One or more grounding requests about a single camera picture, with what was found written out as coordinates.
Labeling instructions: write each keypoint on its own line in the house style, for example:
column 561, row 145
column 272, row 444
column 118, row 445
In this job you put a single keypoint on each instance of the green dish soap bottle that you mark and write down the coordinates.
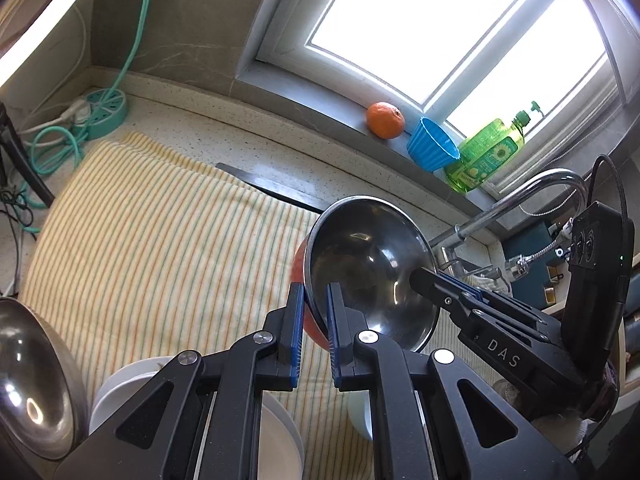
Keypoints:
column 485, row 155

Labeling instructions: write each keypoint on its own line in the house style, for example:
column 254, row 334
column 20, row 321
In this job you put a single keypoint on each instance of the orange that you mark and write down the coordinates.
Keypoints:
column 385, row 120

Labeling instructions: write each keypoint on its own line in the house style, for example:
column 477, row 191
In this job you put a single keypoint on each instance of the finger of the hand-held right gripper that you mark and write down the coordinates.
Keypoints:
column 440, row 292
column 500, row 302

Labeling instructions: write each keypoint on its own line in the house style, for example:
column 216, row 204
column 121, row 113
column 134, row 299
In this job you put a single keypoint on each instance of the large steel bowl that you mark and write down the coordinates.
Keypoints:
column 35, row 375

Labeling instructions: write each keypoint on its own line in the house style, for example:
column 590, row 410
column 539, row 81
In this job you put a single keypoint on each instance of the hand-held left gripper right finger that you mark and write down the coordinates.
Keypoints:
column 332, row 332

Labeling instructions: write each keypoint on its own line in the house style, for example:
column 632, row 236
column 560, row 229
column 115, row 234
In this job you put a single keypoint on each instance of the striped yellow cloth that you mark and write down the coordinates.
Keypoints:
column 150, row 240

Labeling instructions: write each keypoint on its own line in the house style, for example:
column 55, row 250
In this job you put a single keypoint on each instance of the dark teal knife block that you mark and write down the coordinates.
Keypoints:
column 525, row 240

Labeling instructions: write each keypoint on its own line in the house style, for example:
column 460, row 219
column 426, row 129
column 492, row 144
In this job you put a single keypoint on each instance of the black tripod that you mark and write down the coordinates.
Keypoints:
column 25, row 160

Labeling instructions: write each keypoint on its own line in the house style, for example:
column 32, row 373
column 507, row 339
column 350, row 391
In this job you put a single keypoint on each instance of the person's right hand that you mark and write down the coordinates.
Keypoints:
column 560, row 430

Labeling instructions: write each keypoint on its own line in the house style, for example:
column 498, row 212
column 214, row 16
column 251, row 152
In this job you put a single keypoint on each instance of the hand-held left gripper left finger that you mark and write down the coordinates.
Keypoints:
column 297, row 332

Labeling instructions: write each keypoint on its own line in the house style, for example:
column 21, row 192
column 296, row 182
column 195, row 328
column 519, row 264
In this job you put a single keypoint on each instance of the red steel bowl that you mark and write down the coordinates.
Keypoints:
column 370, row 260

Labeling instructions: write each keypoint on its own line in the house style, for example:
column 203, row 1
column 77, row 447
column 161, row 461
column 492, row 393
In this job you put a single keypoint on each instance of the blue ribbed cup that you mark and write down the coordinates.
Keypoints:
column 430, row 146

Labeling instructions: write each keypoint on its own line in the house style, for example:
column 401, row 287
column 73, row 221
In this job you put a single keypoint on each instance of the chrome kitchen faucet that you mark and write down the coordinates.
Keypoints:
column 500, row 207

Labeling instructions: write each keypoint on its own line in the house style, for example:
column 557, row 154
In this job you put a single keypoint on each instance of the plain white plate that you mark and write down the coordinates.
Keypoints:
column 125, row 385

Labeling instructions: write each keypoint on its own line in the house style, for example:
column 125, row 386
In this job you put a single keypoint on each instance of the light blue bowl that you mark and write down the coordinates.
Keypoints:
column 359, row 416

